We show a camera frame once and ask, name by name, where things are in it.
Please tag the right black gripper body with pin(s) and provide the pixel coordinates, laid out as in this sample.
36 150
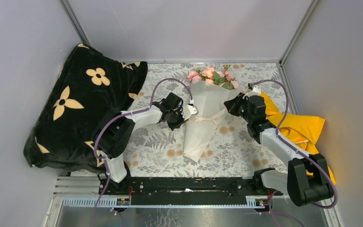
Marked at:
247 117

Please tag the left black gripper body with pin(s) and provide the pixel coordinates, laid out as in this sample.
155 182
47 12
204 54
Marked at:
176 119

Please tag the white wrapping paper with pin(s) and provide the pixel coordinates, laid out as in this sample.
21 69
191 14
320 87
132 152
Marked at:
209 99

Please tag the pink fake flower bouquet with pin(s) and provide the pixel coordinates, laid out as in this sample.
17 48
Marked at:
211 76

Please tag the cream ribbon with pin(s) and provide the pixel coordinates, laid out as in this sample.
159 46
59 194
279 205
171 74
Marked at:
206 117

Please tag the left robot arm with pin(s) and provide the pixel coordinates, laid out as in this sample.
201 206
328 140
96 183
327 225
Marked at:
116 128

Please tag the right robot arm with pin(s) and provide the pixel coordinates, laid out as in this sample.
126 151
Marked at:
307 180

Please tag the floral tablecloth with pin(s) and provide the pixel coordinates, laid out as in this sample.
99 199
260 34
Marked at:
156 151

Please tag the yellow cloth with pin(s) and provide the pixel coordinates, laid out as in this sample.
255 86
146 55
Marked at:
302 130

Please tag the black flower-pattern blanket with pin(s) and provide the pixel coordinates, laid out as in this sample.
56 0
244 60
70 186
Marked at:
88 87

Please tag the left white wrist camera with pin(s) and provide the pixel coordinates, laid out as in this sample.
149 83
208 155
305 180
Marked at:
189 111

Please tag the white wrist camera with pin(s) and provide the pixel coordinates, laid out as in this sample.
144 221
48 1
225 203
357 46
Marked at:
255 91
189 111

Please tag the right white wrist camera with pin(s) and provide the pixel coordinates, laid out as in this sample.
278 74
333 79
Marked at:
255 91

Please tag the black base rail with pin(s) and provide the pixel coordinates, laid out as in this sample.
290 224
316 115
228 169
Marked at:
180 191

